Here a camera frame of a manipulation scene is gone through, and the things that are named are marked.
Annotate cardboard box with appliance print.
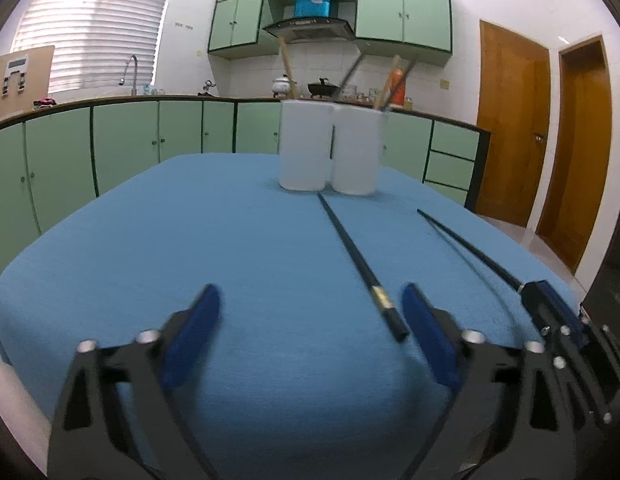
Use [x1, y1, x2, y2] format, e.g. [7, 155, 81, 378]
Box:
[0, 46, 55, 122]

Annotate green lower kitchen cabinets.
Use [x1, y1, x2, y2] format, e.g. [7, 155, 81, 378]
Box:
[0, 96, 491, 275]

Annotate black wok with lid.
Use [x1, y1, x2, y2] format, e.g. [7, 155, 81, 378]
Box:
[307, 78, 339, 100]

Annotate grey chopstick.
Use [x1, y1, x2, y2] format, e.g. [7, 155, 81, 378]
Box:
[378, 55, 415, 110]
[334, 52, 365, 100]

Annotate blue tablecloth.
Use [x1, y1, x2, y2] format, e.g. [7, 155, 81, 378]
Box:
[0, 154, 575, 479]

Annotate white two-compartment utensil holder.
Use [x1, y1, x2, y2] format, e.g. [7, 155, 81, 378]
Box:
[278, 100, 389, 196]

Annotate kettle on counter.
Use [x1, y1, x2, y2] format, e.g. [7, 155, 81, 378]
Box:
[197, 79, 217, 96]

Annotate blue box above hood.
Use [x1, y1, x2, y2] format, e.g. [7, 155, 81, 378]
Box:
[293, 0, 338, 18]

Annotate wooden chopstick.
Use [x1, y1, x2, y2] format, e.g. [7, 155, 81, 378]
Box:
[373, 55, 401, 110]
[277, 37, 299, 100]

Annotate chrome sink faucet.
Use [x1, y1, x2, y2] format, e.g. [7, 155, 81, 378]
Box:
[118, 53, 140, 98]

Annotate orange thermos bottle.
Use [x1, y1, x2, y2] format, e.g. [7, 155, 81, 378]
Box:
[388, 68, 406, 107]

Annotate patterned jar right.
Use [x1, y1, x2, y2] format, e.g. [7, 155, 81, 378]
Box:
[368, 88, 380, 103]

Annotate green upper kitchen cabinets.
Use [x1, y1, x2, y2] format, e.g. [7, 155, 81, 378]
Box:
[208, 0, 453, 66]

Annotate red cloth on counter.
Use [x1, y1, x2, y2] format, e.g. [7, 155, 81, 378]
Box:
[33, 98, 56, 110]

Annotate white window blinds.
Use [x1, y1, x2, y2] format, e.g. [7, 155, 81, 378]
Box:
[11, 0, 168, 93]

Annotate white cooking pot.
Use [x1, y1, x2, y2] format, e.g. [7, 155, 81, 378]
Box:
[272, 74, 296, 99]

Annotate green kitchen cabinets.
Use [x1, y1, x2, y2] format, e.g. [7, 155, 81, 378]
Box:
[208, 0, 453, 66]
[0, 96, 491, 275]

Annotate black range hood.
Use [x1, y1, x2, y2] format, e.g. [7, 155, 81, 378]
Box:
[263, 16, 355, 44]

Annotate black chopstick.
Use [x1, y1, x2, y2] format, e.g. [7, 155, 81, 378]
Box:
[317, 193, 409, 342]
[417, 209, 523, 292]

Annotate patterned jar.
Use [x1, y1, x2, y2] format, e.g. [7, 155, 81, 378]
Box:
[368, 88, 380, 103]
[340, 84, 357, 101]

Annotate patterned jar left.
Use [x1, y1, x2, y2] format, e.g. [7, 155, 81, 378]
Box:
[340, 84, 357, 101]

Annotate wooden door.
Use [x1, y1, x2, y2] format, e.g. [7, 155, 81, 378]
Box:
[476, 21, 550, 226]
[536, 36, 612, 272]

